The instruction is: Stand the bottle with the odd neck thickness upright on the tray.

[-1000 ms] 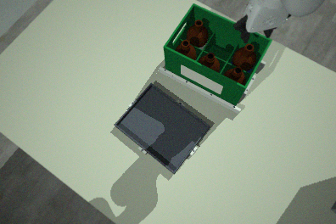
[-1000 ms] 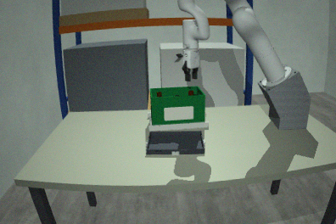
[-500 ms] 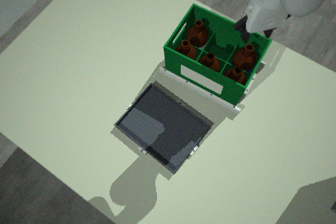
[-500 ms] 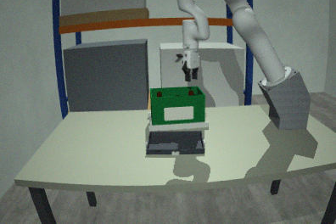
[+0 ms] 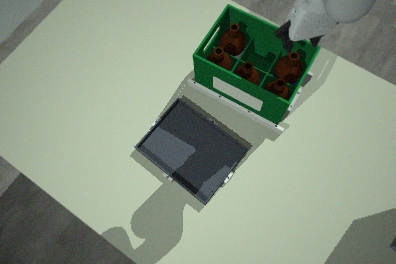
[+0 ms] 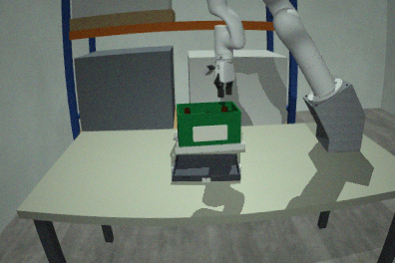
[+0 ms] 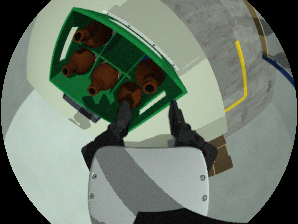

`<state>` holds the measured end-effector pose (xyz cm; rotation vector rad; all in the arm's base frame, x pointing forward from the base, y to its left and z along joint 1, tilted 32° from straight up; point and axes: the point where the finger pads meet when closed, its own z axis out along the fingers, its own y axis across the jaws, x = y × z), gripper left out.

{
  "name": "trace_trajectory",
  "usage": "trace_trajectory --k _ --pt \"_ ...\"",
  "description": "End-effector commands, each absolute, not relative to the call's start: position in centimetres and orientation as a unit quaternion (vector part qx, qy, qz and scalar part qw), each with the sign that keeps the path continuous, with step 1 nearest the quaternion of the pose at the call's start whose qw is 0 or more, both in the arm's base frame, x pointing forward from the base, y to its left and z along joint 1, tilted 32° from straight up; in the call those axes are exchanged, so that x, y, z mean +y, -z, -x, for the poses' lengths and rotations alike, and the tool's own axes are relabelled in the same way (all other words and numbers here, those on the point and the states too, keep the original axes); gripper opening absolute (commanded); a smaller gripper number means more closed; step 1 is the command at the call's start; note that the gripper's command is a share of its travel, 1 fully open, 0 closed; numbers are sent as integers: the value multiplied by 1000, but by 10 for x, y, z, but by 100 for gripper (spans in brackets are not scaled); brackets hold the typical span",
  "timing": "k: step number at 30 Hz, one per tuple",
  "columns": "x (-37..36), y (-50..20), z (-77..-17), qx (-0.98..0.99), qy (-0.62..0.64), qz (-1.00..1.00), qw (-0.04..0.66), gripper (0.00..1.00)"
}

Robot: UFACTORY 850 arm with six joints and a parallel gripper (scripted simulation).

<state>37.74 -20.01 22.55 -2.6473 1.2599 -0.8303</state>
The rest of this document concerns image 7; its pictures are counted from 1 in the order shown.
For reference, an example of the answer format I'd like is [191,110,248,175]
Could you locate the green plastic crate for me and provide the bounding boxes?
[49,7,188,133]

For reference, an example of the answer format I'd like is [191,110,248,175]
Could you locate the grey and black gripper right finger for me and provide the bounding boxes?
[168,100,218,173]

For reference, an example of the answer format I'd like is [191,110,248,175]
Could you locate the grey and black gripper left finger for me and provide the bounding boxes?
[81,100,131,171]

